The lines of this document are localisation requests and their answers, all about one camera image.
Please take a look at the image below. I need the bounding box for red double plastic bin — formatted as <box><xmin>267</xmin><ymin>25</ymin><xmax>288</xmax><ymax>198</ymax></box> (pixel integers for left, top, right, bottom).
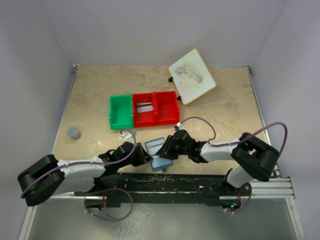
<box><xmin>132</xmin><ymin>91</ymin><xmax>180</xmax><ymax>128</ymax></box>

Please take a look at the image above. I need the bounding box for white board wooden frame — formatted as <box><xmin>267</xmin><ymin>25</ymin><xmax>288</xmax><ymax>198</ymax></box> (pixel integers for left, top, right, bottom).
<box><xmin>168</xmin><ymin>48</ymin><xmax>217</xmax><ymax>106</ymax></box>

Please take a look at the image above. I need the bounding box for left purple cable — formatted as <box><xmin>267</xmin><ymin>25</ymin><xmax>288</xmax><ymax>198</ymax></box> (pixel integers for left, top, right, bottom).
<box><xmin>20</xmin><ymin>128</ymin><xmax>138</xmax><ymax>222</ymax></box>

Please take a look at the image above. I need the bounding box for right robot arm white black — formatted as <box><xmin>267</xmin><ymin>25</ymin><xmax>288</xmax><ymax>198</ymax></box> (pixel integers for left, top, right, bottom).
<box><xmin>156</xmin><ymin>130</ymin><xmax>280</xmax><ymax>196</ymax></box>

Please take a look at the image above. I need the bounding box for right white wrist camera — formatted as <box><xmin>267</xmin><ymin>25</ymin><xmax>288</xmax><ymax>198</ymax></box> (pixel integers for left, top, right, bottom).
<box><xmin>174</xmin><ymin>122</ymin><xmax>182</xmax><ymax>132</ymax></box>

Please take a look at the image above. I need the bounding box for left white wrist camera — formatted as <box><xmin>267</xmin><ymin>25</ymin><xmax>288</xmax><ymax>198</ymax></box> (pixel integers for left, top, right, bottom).
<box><xmin>119</xmin><ymin>129</ymin><xmax>137</xmax><ymax>143</ymax></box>

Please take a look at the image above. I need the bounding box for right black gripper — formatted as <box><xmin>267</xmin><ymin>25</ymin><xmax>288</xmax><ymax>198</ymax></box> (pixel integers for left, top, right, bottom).
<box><xmin>155</xmin><ymin>135</ymin><xmax>190</xmax><ymax>161</ymax></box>

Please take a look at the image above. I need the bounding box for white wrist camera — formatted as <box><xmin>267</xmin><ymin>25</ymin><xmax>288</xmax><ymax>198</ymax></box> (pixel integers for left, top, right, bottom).
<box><xmin>119</xmin><ymin>129</ymin><xmax>137</xmax><ymax>143</ymax></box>
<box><xmin>174</xmin><ymin>122</ymin><xmax>182</xmax><ymax>132</ymax></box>

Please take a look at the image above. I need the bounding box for green plastic bin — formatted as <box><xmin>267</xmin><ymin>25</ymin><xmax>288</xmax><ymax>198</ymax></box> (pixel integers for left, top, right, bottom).
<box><xmin>109</xmin><ymin>94</ymin><xmax>134</xmax><ymax>130</ymax></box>

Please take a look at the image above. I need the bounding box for blue card holder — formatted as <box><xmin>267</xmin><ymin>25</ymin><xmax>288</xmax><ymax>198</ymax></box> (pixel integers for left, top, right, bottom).
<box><xmin>145</xmin><ymin>137</ymin><xmax>173</xmax><ymax>172</ymax></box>

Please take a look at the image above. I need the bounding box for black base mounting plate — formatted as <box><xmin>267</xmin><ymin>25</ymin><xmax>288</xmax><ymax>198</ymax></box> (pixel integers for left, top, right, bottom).
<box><xmin>74</xmin><ymin>173</ymin><xmax>251</xmax><ymax>207</ymax></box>

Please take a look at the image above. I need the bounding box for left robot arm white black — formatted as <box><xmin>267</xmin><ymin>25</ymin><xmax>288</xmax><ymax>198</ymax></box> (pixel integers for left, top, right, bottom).
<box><xmin>17</xmin><ymin>142</ymin><xmax>153</xmax><ymax>207</ymax></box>

